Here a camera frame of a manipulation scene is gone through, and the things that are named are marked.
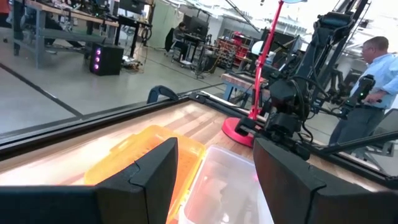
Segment black office chair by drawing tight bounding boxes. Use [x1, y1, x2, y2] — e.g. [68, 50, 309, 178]
[164, 27, 175, 54]

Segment black desk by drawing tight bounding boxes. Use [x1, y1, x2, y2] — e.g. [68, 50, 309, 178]
[114, 14, 153, 58]

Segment grey workbench wooden top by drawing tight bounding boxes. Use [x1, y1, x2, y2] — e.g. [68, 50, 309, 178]
[12, 0, 121, 69]

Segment black computer monitors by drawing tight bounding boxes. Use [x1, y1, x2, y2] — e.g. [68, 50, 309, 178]
[182, 14, 210, 38]

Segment black frame handle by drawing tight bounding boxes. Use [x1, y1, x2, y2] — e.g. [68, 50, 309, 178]
[146, 85, 180, 105]

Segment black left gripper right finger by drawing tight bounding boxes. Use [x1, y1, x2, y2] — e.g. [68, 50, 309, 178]
[253, 138, 398, 224]

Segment red tool cabinet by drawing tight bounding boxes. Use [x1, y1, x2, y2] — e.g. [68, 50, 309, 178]
[216, 30, 249, 69]

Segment black computer tower purple lights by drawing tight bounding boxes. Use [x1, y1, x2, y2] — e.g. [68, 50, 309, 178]
[89, 42, 124, 77]

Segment person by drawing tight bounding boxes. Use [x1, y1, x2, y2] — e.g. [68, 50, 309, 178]
[0, 0, 12, 28]
[328, 36, 398, 147]
[172, 22, 190, 60]

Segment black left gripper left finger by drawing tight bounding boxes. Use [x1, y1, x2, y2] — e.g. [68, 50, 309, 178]
[0, 138, 179, 224]

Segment clear pencil box orange lid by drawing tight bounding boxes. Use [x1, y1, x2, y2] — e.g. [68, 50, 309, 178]
[83, 124, 274, 224]

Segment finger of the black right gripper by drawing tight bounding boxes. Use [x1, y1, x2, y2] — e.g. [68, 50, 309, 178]
[292, 142, 312, 162]
[235, 117, 265, 136]

